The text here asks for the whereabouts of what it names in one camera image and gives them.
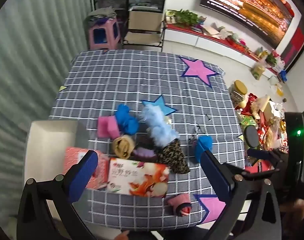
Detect pile of packaged goods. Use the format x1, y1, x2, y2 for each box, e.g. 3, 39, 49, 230
235, 92, 291, 157

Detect beige paper sheets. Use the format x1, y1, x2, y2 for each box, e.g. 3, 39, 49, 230
202, 24, 232, 40

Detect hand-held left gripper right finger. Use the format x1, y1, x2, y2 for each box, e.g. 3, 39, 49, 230
200, 150, 283, 240

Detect blue shoe cover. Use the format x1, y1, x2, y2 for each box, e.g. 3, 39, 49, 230
114, 104, 139, 134
194, 135, 213, 163

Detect grey-green curtain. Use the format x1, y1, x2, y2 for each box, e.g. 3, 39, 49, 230
0, 0, 95, 230

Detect round black disc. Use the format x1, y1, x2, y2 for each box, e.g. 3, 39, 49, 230
244, 126, 260, 148

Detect white storage box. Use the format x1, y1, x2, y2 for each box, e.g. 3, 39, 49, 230
23, 119, 80, 230

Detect dark brown knit cloth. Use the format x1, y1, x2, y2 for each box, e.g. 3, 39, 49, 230
135, 130, 156, 148

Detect leopard print cloth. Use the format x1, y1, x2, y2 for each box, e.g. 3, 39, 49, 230
157, 140, 191, 175

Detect pink sock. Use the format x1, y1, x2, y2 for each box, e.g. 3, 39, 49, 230
165, 194, 192, 217
96, 116, 112, 138

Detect pink sponge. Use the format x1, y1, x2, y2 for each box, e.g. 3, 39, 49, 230
107, 116, 122, 139

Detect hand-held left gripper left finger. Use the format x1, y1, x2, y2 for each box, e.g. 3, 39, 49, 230
16, 150, 100, 240

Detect grey cloth stack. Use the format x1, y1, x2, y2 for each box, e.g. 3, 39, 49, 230
86, 6, 117, 22

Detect pink plastic stool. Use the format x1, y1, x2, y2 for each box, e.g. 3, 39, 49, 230
88, 19, 121, 50

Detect low white red-topped cabinet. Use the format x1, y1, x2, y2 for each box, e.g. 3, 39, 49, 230
164, 22, 279, 77

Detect floral print tissue pack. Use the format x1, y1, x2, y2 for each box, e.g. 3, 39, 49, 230
106, 157, 170, 197

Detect red patterned tissue pack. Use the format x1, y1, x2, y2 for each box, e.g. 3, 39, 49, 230
63, 147, 110, 189

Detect light blue fluffy scrunchie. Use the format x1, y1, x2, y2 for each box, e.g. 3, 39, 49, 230
139, 104, 180, 147

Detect green potted plants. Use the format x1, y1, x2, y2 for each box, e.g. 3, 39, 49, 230
165, 9, 205, 27

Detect black folding chair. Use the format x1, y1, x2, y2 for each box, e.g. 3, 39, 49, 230
122, 8, 165, 50

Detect wall poster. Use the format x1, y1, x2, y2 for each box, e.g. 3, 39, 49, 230
199, 0, 295, 49

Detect grey checked star blanket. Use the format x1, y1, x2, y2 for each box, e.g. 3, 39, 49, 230
48, 49, 246, 232

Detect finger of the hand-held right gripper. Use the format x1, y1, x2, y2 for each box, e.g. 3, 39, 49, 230
243, 161, 287, 178
247, 148, 289, 161

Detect beige rolled cloth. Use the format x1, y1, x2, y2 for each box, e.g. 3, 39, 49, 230
112, 134, 135, 159

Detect jar with yellow lid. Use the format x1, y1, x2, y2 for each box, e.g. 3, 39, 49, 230
229, 80, 249, 108

